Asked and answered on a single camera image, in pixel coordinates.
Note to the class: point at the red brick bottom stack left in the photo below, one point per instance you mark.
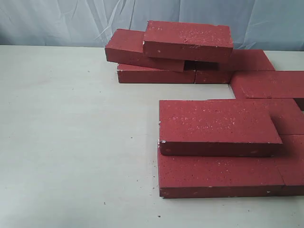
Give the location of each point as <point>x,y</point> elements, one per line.
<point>129,74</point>

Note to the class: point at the red brick right middle row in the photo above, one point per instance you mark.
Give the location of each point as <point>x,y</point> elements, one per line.
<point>269,84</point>

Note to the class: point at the white backdrop cloth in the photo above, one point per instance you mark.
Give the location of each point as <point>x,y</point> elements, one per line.
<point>254,24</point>

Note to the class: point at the red brick tilted stack left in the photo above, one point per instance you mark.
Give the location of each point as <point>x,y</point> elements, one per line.
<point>126,47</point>

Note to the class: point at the red brick third row right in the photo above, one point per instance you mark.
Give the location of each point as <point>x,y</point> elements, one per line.
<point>287,116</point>

